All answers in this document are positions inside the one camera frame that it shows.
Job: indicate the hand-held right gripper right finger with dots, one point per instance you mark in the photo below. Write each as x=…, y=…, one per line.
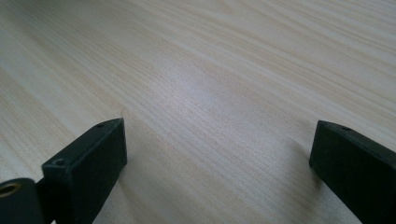
x=358, y=168

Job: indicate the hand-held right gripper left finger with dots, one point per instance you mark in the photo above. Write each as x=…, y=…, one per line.
x=87, y=161

